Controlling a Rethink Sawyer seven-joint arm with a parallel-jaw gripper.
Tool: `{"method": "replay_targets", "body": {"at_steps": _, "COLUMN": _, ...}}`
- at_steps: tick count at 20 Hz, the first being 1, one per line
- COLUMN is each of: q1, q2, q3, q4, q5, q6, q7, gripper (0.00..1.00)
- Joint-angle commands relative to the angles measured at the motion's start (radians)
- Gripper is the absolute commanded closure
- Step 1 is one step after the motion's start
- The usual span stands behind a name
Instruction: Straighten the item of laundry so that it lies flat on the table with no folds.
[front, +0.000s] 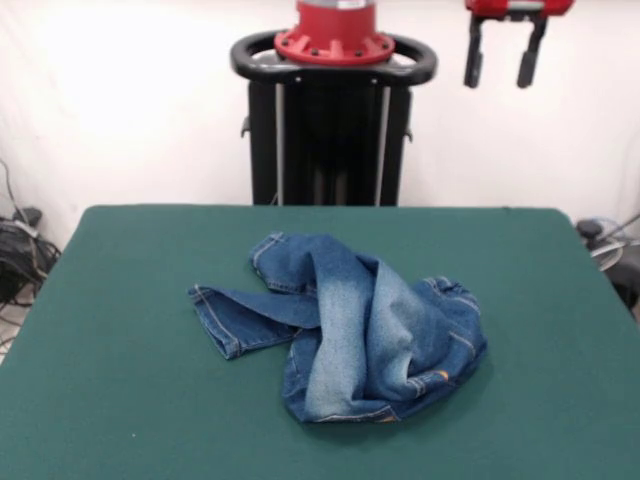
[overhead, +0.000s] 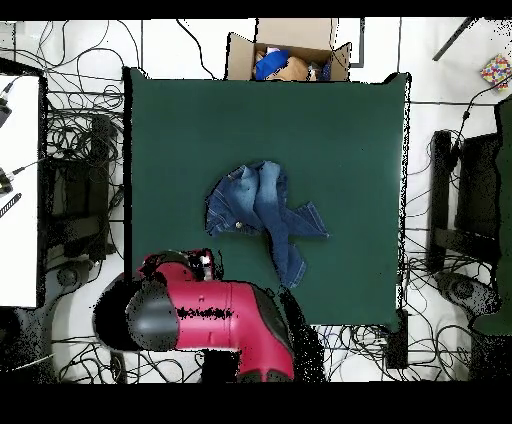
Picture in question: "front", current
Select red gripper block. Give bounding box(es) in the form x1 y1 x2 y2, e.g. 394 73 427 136
463 0 576 90

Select blue denim jeans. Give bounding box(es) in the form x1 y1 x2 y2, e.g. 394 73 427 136
187 230 489 425

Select dark green table cloth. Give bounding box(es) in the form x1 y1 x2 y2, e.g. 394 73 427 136
0 203 640 480

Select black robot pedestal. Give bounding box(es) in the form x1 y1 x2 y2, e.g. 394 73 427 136
229 29 439 207

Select tangle of black cables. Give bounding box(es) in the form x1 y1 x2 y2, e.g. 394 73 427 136
0 159 64 351

